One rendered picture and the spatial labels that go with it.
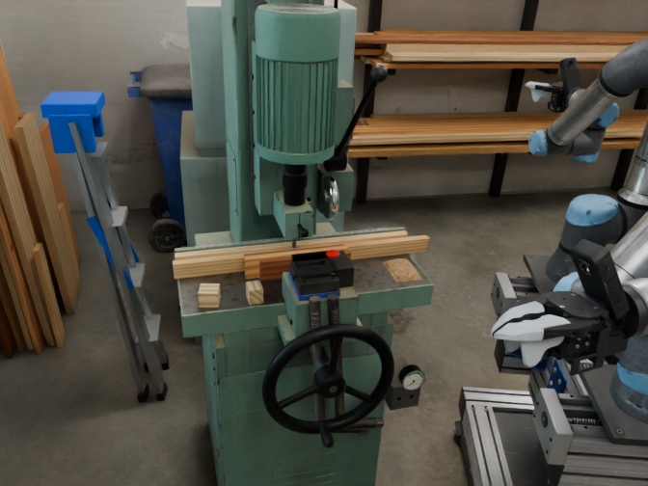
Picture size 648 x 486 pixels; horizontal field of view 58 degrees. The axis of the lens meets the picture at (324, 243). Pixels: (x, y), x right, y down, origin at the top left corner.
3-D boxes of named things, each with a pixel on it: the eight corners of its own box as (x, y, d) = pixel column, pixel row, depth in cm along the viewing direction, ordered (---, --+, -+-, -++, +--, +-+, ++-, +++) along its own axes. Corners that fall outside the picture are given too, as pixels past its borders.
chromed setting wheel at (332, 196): (329, 228, 152) (331, 184, 147) (316, 208, 163) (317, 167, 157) (339, 227, 153) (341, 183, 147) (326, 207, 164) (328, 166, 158)
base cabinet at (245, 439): (227, 566, 169) (214, 380, 136) (206, 421, 218) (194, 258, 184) (371, 531, 181) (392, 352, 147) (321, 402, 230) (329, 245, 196)
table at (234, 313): (185, 366, 120) (182, 343, 117) (176, 287, 146) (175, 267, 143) (449, 327, 136) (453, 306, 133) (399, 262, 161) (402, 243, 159)
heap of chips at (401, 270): (396, 283, 141) (397, 276, 140) (382, 262, 149) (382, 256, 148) (422, 279, 143) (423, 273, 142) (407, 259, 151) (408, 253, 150)
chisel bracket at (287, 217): (284, 245, 137) (284, 213, 133) (273, 220, 149) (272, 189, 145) (314, 242, 139) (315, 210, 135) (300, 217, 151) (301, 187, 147)
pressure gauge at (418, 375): (400, 398, 147) (403, 373, 143) (394, 388, 150) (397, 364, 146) (422, 393, 149) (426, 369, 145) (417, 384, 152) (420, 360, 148)
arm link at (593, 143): (554, 155, 179) (563, 121, 174) (587, 154, 181) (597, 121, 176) (569, 165, 172) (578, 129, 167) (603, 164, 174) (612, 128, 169)
